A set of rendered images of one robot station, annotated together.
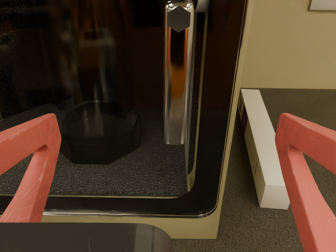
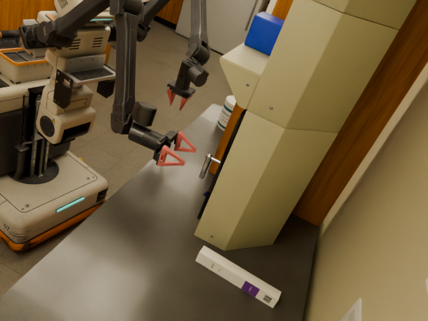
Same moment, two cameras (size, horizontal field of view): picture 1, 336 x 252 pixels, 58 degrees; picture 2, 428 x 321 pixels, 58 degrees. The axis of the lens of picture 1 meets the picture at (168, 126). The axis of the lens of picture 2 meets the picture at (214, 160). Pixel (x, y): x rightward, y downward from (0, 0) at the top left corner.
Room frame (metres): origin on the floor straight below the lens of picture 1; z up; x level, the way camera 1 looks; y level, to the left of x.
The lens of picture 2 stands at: (0.33, -0.99, 1.80)
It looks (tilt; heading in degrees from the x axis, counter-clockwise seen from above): 32 degrees down; 98
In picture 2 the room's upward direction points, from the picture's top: 22 degrees clockwise
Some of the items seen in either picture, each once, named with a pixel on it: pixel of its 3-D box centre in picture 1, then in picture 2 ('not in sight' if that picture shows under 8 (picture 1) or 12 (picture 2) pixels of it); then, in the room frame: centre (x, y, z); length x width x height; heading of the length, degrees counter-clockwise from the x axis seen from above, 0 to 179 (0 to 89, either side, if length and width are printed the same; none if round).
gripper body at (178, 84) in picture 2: not in sight; (183, 82); (-0.11, 0.40, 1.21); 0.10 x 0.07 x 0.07; 0
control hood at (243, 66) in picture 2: not in sight; (249, 69); (0.16, 0.10, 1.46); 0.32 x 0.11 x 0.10; 90
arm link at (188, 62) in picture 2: not in sight; (188, 69); (-0.11, 0.40, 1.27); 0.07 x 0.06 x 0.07; 146
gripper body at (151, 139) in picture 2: not in sight; (156, 141); (-0.01, 0.00, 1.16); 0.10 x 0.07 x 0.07; 90
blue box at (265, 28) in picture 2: not in sight; (268, 34); (0.16, 0.19, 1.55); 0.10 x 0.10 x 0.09; 0
